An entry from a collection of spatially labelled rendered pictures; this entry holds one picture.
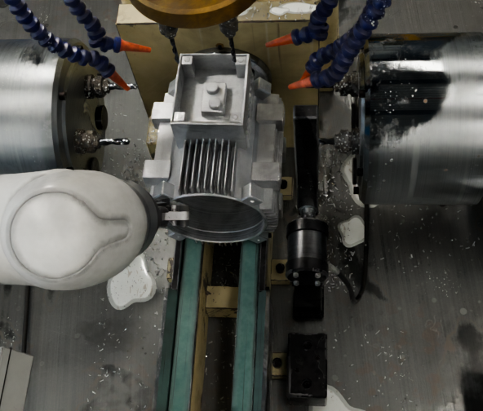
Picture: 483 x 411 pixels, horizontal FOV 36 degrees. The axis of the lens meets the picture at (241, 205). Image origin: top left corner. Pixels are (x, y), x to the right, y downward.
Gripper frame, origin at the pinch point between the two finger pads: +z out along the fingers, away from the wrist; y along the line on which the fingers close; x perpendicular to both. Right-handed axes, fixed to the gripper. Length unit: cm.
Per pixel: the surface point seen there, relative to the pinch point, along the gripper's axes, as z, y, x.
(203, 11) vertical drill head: -12.8, -8.0, -23.3
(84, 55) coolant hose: -0.1, 10.0, -20.6
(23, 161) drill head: 4.1, 20.3, -6.5
